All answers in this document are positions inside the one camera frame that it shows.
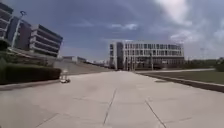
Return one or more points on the grey banded building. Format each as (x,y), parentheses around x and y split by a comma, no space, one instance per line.
(45,40)

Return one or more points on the white building with window grid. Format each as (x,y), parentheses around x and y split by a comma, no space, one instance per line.
(146,53)

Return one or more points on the grass lawn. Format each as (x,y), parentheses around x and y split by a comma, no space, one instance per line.
(200,77)

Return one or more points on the sloped concrete wall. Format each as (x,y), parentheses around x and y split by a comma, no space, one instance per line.
(80,67)

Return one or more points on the small wheeled robot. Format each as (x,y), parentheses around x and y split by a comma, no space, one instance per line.
(64,80)

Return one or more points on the line of trees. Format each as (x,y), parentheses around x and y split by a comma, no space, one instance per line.
(206,63)

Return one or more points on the dark kerb strip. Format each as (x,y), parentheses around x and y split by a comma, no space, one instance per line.
(200,85)

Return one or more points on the pale concrete slab plaza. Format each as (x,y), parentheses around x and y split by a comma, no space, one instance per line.
(116,100)

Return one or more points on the green hedge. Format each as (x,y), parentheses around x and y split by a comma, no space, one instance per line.
(30,73)

